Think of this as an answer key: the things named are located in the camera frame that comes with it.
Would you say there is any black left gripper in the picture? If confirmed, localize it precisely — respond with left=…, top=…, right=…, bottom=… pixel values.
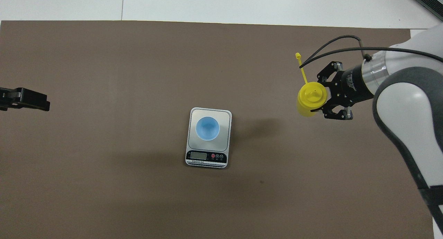
left=0, top=88, right=51, bottom=111

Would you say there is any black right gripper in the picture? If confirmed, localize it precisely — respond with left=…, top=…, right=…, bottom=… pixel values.
left=310, top=61, right=375, bottom=121

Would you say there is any yellow squeeze bottle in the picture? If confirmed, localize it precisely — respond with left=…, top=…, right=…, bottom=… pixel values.
left=295, top=53, right=328, bottom=118

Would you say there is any light blue plastic cup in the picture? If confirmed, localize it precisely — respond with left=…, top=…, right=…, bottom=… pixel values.
left=196, top=117, right=220, bottom=141

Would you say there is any silver digital kitchen scale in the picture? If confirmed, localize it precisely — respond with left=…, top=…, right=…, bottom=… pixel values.
left=185, top=108, right=232, bottom=169

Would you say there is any brown paper table mat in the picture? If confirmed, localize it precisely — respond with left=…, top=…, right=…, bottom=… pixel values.
left=0, top=20, right=435, bottom=239

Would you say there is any silver ribbed metal device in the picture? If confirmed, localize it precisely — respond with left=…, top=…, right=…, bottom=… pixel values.
left=415, top=0, right=443, bottom=23

